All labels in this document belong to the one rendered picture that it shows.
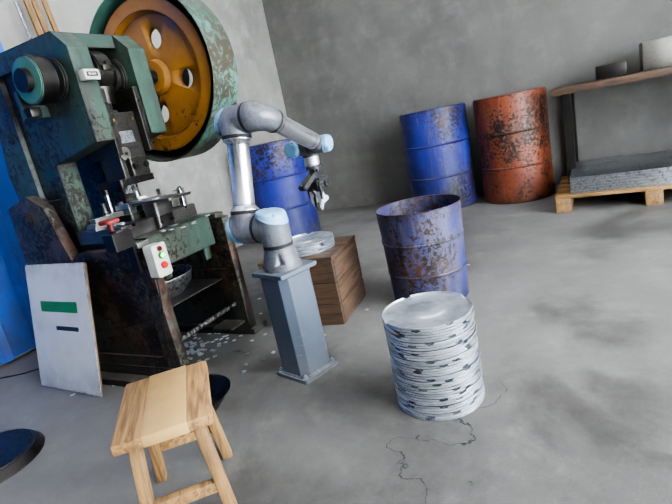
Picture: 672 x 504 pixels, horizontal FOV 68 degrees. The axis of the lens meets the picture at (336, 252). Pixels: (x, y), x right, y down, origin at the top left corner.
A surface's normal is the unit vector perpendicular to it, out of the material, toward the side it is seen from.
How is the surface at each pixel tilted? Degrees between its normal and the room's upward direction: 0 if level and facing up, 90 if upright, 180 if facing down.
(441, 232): 92
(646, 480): 0
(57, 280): 78
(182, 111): 90
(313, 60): 90
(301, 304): 90
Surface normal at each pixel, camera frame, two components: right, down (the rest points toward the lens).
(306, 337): 0.71, 0.04
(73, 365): -0.52, 0.11
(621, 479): -0.20, -0.95
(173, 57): -0.44, 0.32
